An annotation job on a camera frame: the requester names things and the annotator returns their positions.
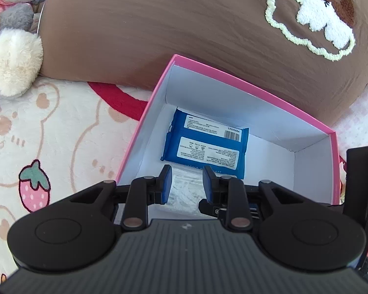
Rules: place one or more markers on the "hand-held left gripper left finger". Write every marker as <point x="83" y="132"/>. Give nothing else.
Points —
<point x="167" y="183"/>

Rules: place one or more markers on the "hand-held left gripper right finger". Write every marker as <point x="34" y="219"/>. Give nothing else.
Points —
<point x="208" y="183"/>

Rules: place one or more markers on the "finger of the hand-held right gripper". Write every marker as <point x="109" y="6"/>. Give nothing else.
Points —
<point x="208" y="209"/>

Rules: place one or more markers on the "clear floss pick box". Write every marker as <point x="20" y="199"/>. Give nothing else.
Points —
<point x="185" y="190"/>

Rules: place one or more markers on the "blue wet wipes pack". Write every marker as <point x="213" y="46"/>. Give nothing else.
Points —
<point x="202" y="137"/>

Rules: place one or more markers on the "pink cardboard box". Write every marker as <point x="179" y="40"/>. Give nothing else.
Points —
<point x="233" y="113"/>

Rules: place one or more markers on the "pink patterned pillow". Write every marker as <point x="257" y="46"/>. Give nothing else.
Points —
<point x="365" y="113"/>

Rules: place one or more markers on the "printed bear blanket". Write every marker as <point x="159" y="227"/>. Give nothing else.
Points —
<point x="64" y="134"/>

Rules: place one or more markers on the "brown pillow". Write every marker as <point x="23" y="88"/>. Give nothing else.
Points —
<point x="171" y="21"/>

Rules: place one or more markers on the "grey rabbit plush toy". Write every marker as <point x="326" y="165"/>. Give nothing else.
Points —
<point x="12" y="58"/>

